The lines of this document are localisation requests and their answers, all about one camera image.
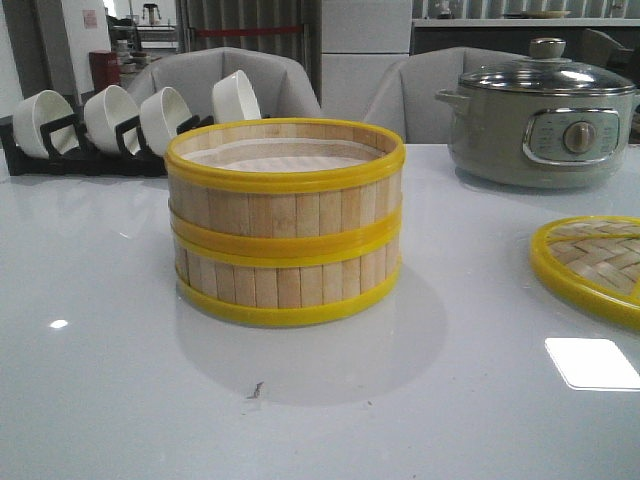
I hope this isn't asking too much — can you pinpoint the black bowl rack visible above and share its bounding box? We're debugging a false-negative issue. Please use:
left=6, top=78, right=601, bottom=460
left=0, top=114, right=216, bottom=178

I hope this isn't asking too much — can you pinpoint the grey electric cooking pot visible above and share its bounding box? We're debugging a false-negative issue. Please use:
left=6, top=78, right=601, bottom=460
left=435, top=86, right=639, bottom=189

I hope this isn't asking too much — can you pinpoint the grey chair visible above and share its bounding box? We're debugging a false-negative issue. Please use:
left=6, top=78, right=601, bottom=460
left=127, top=47, right=323, bottom=118
left=362, top=47, right=520, bottom=144

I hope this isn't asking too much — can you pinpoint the right grey chair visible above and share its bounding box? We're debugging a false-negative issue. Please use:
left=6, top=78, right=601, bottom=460
left=362, top=47, right=520, bottom=144

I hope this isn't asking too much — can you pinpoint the steamer liner cloth left tier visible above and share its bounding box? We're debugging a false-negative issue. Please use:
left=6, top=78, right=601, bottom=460
left=182, top=138, right=385, bottom=173

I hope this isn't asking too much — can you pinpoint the left grey chair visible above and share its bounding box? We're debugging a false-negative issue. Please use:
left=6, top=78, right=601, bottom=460
left=127, top=47, right=323, bottom=118

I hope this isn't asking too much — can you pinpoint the white bowl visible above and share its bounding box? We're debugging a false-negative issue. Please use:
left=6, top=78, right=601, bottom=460
left=84, top=85, right=139, bottom=155
left=12, top=90, right=73, bottom=158
left=212, top=70, right=262, bottom=123
left=140, top=87, right=193, bottom=157

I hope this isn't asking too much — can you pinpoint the glass pot lid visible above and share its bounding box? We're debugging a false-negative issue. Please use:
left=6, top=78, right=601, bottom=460
left=459, top=37, right=636, bottom=96

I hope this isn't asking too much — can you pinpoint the red cylindrical container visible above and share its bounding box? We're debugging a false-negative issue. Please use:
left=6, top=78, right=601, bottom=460
left=89, top=50, right=120, bottom=93

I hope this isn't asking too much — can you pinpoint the woven bamboo steamer lid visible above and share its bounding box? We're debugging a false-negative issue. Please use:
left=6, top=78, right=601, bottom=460
left=529, top=216, right=639, bottom=331

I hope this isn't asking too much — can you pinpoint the bamboo steamer tier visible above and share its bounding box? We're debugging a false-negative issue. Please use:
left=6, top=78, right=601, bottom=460
left=165, top=118, right=405, bottom=258
left=174, top=236, right=401, bottom=327

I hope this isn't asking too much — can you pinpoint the white cabinet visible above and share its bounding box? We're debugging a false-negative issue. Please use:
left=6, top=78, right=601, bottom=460
left=320, top=1, right=413, bottom=120

